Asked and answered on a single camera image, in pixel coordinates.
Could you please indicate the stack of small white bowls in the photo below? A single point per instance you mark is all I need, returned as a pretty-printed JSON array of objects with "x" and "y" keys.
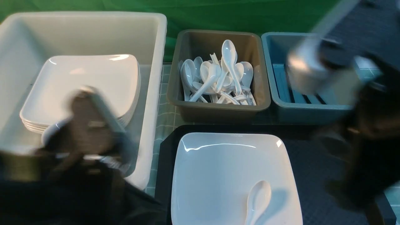
[{"x": 51, "y": 129}]

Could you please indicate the blue-grey plastic chopstick bin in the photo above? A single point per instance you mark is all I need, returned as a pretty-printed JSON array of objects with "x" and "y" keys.
[{"x": 293, "y": 107}]

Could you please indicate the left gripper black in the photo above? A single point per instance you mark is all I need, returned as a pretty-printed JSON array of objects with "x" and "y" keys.
[{"x": 91, "y": 133}]

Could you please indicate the white ceramic soup spoon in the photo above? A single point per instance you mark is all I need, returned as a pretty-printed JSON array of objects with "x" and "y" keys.
[{"x": 258, "y": 200}]

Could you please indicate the top white spoon in bin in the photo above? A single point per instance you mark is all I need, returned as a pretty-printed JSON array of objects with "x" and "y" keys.
[{"x": 229, "y": 56}]

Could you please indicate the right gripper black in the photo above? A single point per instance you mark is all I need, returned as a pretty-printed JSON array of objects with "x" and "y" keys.
[{"x": 367, "y": 140}]

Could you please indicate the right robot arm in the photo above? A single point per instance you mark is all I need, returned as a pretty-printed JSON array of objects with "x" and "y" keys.
[{"x": 354, "y": 28}]

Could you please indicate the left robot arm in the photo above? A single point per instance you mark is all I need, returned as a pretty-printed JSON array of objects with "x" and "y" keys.
[{"x": 78, "y": 176}]

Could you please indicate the green backdrop cloth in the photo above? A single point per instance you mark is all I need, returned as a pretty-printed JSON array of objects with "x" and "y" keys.
[{"x": 254, "y": 16}]

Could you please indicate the black serving tray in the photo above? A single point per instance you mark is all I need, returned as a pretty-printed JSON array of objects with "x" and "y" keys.
[{"x": 311, "y": 169}]

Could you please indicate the brown plastic spoon bin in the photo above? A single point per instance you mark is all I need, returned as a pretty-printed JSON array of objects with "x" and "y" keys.
[{"x": 201, "y": 43}]

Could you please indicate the large white square plate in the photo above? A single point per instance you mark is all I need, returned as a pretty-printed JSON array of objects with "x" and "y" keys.
[{"x": 214, "y": 172}]

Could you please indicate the white spoon lying diagonally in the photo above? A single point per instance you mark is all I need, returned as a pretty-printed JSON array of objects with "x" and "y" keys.
[{"x": 214, "y": 73}]

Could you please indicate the green checkered tablecloth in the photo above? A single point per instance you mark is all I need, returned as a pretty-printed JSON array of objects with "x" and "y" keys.
[{"x": 169, "y": 119}]

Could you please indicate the stack of white square plates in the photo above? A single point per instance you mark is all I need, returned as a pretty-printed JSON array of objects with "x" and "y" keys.
[{"x": 116, "y": 77}]

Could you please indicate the large white plastic tub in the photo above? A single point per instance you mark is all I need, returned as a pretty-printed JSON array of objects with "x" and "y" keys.
[{"x": 29, "y": 39}]

